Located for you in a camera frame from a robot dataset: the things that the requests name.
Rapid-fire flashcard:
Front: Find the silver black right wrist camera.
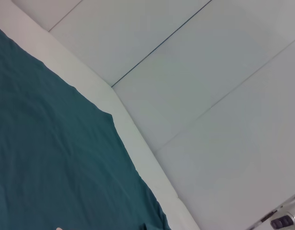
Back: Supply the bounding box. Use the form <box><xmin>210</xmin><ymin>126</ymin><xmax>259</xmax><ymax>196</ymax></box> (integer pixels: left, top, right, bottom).
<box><xmin>269</xmin><ymin>214</ymin><xmax>295</xmax><ymax>230</ymax></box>

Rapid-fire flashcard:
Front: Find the teal t-shirt with FREE print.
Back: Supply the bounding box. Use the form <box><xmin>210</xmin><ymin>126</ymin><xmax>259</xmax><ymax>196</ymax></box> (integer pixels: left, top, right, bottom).
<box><xmin>0</xmin><ymin>23</ymin><xmax>172</xmax><ymax>230</ymax></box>

